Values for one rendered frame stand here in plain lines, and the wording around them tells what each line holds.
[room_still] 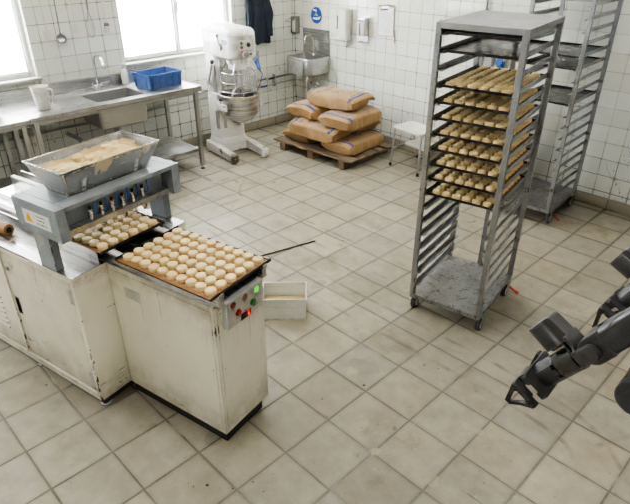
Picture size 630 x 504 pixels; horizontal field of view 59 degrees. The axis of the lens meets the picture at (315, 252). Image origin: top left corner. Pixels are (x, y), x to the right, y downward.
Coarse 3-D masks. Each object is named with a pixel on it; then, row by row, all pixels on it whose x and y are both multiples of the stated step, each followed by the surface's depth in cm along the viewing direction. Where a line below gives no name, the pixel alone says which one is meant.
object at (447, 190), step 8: (440, 184) 347; (448, 184) 342; (512, 184) 346; (432, 192) 336; (440, 192) 333; (448, 192) 331; (456, 192) 332; (464, 192) 332; (472, 192) 331; (480, 192) 336; (504, 192) 334; (464, 200) 324; (472, 200) 322; (480, 200) 321; (488, 200) 321
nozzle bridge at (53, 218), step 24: (144, 168) 283; (168, 168) 286; (24, 192) 256; (48, 192) 256; (96, 192) 256; (168, 192) 295; (24, 216) 255; (48, 216) 242; (72, 216) 256; (96, 216) 265; (168, 216) 310; (48, 240) 252; (48, 264) 261
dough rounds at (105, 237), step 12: (120, 216) 294; (132, 216) 294; (144, 216) 294; (108, 228) 281; (120, 228) 282; (132, 228) 281; (144, 228) 283; (72, 240) 274; (84, 240) 270; (96, 240) 270; (108, 240) 270; (120, 240) 274
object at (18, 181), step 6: (12, 180) 350; (18, 180) 345; (24, 180) 343; (30, 180) 343; (18, 186) 349; (24, 186) 344; (30, 186) 340; (156, 228) 286; (162, 228) 286; (150, 234) 291; (156, 234) 288; (264, 264) 253; (258, 270) 255; (264, 270) 255; (258, 276) 257; (264, 276) 256
